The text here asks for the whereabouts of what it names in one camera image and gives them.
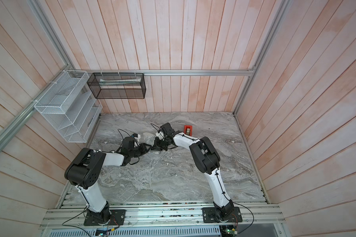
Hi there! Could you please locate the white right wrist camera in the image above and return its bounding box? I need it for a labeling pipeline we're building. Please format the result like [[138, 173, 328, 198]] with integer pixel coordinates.
[[156, 131, 164, 140]]

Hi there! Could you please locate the black mesh wall basket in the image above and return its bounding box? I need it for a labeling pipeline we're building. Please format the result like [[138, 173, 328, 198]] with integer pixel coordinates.
[[87, 72, 146, 99]]

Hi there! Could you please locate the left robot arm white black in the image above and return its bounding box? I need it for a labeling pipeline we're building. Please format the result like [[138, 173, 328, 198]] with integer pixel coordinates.
[[64, 133, 152, 225]]

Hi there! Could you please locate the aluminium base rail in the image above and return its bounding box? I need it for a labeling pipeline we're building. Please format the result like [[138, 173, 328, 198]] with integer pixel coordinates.
[[40, 201, 285, 229]]

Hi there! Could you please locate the white wire mesh shelf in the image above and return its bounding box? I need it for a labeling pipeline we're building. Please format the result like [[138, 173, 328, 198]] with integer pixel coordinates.
[[35, 70, 102, 143]]

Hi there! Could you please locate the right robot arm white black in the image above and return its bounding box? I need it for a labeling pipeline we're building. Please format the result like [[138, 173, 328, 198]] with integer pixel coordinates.
[[152, 123, 245, 223]]

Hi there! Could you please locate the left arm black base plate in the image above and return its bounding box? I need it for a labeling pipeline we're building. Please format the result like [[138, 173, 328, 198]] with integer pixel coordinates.
[[84, 209, 126, 226]]

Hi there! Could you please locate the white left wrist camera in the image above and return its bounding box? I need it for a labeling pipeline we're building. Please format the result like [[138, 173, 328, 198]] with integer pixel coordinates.
[[131, 133, 141, 141]]

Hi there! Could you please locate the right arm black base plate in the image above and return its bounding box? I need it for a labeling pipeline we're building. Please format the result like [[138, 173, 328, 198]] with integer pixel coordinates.
[[202, 207, 243, 223]]

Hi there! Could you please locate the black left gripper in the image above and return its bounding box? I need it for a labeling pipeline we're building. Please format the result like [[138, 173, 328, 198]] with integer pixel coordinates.
[[130, 143, 152, 158]]

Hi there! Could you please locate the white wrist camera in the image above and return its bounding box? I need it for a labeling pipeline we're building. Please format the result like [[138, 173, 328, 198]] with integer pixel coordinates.
[[131, 133, 141, 141], [156, 131, 164, 140]]

